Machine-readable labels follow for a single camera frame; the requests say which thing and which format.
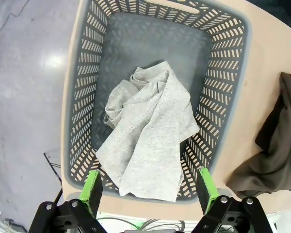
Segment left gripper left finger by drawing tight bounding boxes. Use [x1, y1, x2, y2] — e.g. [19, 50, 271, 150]
[26, 169, 105, 233]

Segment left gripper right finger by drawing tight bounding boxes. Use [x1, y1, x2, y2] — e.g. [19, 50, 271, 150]
[191, 167, 275, 233]

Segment light grey t-shirt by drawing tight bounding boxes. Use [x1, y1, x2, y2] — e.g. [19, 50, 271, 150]
[95, 60, 199, 202]

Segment brown trousers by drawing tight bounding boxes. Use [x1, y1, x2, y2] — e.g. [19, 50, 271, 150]
[226, 71, 291, 200]

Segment grey plastic basket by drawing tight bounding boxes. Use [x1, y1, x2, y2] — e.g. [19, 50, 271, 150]
[62, 0, 253, 202]

